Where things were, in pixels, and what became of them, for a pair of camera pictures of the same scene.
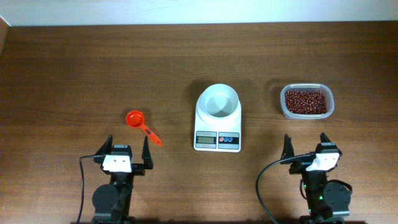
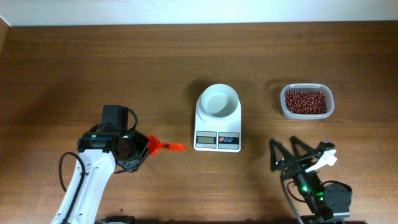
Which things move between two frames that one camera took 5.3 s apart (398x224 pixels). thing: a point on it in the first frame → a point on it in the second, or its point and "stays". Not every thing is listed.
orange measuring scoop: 136,119 → 155,145
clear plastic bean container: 307,101 stays
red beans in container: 298,102 stays
